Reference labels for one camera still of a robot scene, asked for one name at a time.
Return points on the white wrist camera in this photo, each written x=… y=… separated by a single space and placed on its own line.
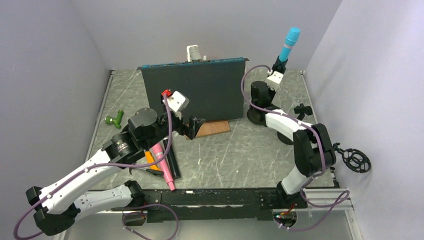
x=176 y=101
x=274 y=79

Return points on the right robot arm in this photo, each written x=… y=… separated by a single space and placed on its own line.
x=312 y=146

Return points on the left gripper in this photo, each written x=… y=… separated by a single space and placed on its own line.
x=190 y=131

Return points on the green plastic fitting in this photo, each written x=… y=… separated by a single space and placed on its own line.
x=115 y=121

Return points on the black tripod shock mount stand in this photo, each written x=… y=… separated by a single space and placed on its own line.
x=356 y=160

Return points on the white grey device behind board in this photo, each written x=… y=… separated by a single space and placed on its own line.
x=193 y=54

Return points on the wooden base plate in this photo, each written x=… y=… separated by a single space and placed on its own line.
x=210 y=128

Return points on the blue microphone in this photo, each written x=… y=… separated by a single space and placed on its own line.
x=290 y=41

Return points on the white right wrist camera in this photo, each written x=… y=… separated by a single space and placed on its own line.
x=274 y=79

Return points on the black round base mic stand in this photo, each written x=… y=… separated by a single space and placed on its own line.
x=301 y=111

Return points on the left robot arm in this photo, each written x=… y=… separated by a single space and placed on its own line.
x=59 y=205

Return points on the pink microphone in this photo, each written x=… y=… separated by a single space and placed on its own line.
x=158 y=152

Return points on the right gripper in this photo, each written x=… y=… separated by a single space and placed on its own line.
x=272 y=93

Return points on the black handheld microphone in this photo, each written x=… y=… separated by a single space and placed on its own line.
x=173 y=163

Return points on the black front mounting rail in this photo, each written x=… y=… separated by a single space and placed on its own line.
x=214 y=204

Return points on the dark teal panel board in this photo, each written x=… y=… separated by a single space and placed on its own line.
x=213 y=87

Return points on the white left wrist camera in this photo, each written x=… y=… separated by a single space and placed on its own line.
x=176 y=101

